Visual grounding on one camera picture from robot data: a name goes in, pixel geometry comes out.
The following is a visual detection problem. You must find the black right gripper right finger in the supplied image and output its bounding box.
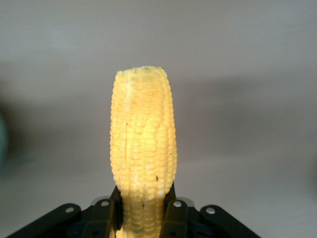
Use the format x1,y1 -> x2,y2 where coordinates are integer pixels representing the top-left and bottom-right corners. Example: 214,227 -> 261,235
162,183 -> 258,238

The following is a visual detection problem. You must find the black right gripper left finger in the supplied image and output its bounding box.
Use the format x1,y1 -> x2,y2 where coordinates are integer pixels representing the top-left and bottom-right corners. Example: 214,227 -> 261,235
7,185 -> 123,238

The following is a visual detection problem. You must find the yellow corn cob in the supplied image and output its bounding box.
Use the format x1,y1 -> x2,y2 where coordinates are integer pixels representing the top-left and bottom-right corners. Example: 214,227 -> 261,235
109,65 -> 177,238

